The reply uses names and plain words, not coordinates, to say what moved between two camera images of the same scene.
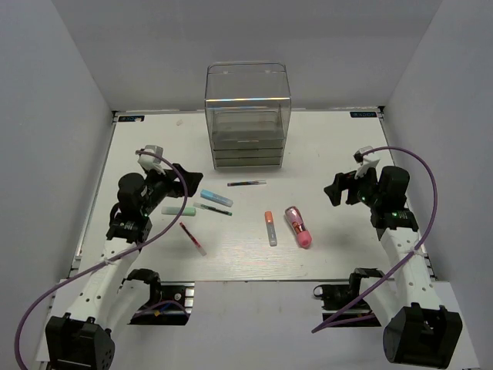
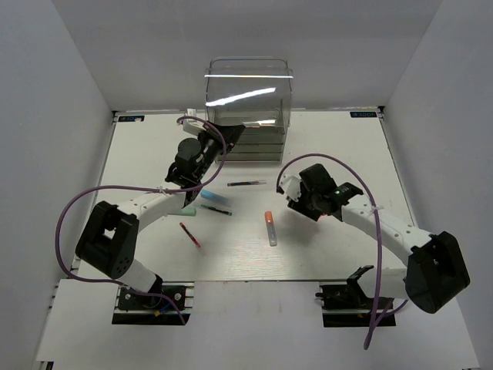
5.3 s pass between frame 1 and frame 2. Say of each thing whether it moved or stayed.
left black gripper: moved
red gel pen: stayed
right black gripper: moved
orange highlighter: stayed
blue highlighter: stayed
